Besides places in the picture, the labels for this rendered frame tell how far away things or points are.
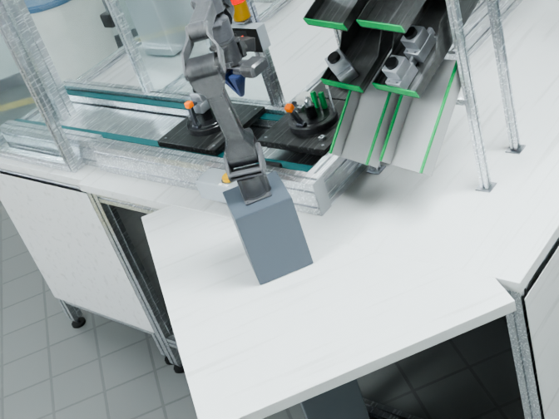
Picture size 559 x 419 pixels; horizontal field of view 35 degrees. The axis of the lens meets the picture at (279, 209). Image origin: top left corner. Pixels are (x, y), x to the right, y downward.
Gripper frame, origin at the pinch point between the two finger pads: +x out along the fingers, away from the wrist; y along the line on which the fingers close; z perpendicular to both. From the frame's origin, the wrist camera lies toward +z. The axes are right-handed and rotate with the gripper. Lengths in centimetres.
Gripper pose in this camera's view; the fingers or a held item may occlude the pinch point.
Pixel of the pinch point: (238, 83)
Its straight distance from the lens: 215.0
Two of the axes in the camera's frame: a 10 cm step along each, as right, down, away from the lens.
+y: -7.7, -1.6, 6.2
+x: 2.7, 7.9, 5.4
